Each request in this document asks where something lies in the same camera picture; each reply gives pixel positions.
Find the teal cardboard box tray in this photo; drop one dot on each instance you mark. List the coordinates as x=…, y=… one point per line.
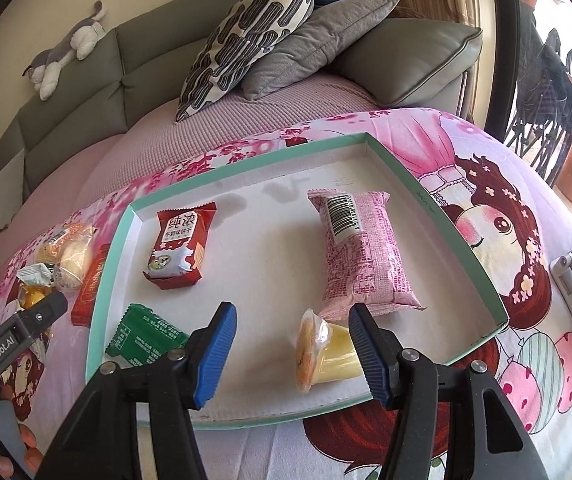
x=266, y=270

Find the clear white bun packet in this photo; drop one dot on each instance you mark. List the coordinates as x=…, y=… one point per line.
x=77, y=260

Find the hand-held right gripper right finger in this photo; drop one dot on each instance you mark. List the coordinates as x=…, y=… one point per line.
x=370, y=360

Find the black metal rack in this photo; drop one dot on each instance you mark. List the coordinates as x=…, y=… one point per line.
x=555, y=85

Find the grey pillow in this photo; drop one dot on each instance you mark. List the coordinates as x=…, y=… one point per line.
x=316, y=40

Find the yellow jelly cup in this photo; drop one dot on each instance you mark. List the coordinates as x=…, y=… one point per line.
x=326, y=355

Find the grey sofa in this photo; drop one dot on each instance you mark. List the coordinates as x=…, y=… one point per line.
x=81, y=105

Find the pink sofa cover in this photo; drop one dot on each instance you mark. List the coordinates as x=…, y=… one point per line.
x=216, y=120

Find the pink printed blanket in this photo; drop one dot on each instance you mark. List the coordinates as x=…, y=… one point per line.
x=490, y=220

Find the black white patterned pillow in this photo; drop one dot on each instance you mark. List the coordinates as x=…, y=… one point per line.
x=246, y=35

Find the dark green snack packet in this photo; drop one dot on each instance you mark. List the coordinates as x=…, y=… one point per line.
x=141, y=335

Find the yellow cake clear packet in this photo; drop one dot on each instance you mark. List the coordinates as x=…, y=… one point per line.
x=28, y=297

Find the grey white plush toy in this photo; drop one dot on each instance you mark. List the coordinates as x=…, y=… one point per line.
x=81, y=37

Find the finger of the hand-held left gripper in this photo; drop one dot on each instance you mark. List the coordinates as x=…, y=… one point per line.
x=43, y=312

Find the green white snack packet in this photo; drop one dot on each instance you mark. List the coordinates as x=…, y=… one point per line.
x=33, y=276

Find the red white snack packet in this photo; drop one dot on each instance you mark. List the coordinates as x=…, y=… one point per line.
x=181, y=245

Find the orange beige barcode packet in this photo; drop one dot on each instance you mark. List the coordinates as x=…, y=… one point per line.
x=50, y=246

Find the person's left hand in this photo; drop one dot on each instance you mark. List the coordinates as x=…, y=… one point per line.
x=31, y=447

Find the pink snack packet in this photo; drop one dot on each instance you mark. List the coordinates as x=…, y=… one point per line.
x=360, y=260

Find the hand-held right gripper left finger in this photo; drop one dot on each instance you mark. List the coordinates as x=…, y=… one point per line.
x=213, y=360

